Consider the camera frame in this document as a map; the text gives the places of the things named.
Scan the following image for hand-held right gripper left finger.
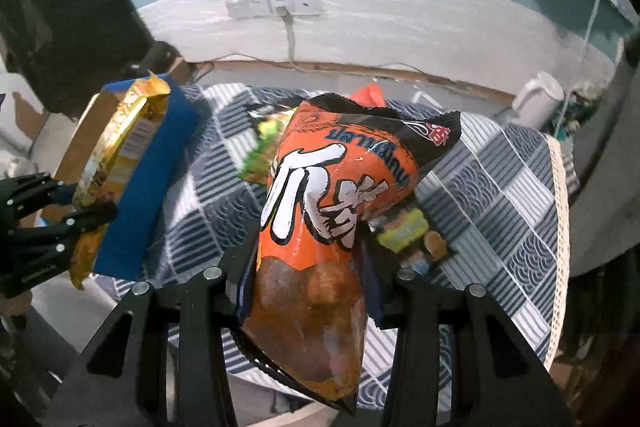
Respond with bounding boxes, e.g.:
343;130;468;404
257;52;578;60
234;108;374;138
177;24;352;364
42;227;261;427

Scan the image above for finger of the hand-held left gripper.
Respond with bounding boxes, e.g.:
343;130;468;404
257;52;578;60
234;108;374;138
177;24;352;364
0;202;118;298
0;173;78;228

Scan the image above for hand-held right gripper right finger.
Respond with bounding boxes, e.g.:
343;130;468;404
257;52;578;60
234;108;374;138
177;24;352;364
357;227;576;427

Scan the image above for cardboard box with blue edges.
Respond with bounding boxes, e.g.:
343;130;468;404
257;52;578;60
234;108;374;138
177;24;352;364
50;77;203;280

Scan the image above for long yellow snack packet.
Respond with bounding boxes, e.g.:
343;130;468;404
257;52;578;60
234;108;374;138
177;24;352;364
69;74;172;290

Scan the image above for orange snack bag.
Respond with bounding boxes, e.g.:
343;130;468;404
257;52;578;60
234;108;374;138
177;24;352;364
239;93;462;415

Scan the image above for black yellow snack packet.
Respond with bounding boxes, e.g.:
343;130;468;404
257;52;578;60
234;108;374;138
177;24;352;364
372;204;458;278

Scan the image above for green snack packet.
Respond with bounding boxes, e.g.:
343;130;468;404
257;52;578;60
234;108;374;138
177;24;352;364
237;114;296;185

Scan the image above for blue white patterned tablecloth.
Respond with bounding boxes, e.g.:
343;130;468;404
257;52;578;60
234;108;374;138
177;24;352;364
92;84;581;410

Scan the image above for black stand knob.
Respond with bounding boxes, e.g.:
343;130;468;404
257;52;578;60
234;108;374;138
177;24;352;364
122;41;183;80

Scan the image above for black panel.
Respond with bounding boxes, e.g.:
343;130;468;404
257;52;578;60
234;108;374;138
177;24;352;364
0;0;156;115

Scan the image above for orange-red clear plastic packet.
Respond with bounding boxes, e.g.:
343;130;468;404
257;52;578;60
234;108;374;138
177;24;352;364
350;83;386;108

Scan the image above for white electric kettle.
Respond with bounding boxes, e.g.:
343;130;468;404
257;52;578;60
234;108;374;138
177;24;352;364
510;72;566;132

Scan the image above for dark hanging cloth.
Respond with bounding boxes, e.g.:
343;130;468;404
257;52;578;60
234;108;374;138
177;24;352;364
567;27;640;278

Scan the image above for grey plug cable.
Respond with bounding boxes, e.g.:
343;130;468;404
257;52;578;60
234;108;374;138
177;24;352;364
276;7;301;68

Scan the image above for white hanging cord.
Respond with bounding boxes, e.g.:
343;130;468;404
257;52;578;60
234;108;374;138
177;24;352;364
560;0;601;118

